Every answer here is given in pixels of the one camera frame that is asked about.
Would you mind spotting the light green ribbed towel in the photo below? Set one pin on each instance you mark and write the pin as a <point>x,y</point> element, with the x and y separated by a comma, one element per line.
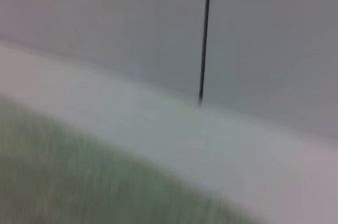
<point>87,179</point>

